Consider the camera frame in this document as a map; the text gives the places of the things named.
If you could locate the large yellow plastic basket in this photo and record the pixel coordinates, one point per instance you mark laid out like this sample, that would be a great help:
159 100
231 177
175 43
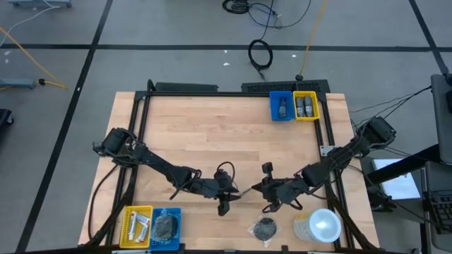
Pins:
123 229

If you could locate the white lidded yellow canister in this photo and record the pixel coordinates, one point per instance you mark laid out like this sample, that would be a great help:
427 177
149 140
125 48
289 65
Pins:
319 225

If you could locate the grey metal bracket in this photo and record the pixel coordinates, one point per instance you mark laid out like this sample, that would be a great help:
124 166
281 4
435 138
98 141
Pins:
326 150

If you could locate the small yellow plastic basket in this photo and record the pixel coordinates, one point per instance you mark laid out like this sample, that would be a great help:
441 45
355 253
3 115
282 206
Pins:
316 116

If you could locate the black aluminium table frame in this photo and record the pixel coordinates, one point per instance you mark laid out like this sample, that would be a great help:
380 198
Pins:
212 94

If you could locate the grey deodorant stick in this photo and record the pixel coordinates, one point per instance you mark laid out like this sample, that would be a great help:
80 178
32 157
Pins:
308 106
300 107

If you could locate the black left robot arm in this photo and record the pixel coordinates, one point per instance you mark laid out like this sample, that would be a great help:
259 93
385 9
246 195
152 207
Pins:
155 160

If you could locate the grey laptop keyboard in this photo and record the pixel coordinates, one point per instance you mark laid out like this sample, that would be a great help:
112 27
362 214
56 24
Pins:
441 211

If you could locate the white paper sheet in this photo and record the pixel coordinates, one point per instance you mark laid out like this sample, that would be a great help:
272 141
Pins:
399 183

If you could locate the black pad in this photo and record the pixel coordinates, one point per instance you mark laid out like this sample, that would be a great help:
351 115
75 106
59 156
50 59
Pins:
164 227
265 228

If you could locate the black desk beam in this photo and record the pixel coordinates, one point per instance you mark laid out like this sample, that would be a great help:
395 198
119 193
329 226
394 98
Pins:
406 166

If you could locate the small blue plastic basket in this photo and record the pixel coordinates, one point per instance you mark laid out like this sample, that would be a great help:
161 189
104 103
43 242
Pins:
273 106

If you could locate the large blue plastic basket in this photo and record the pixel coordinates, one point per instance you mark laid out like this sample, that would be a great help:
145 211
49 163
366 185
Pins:
176 247

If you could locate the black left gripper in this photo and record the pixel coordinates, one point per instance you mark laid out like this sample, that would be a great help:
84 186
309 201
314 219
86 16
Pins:
215 188

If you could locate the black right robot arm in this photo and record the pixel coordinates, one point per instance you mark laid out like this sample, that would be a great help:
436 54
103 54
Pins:
339 158

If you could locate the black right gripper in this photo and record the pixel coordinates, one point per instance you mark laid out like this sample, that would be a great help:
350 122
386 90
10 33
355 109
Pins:
286 190

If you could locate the grey floor base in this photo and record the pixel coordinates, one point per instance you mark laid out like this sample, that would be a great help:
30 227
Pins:
17 83
39 3

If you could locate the black caster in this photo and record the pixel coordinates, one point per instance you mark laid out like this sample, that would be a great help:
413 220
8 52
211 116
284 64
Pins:
5 118

